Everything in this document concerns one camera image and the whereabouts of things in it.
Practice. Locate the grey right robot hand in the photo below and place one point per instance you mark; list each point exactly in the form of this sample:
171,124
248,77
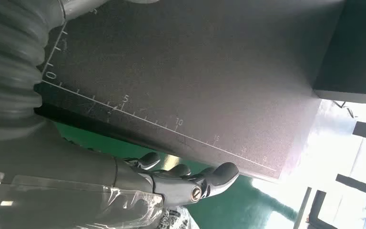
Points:
60,177

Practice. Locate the black ruled machine platform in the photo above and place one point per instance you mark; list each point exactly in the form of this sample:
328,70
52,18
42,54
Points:
186,79

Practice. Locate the green conveyor belt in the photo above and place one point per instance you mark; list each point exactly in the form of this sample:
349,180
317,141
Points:
233,205

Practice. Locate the black machine column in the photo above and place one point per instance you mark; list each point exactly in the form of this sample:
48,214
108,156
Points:
353,47

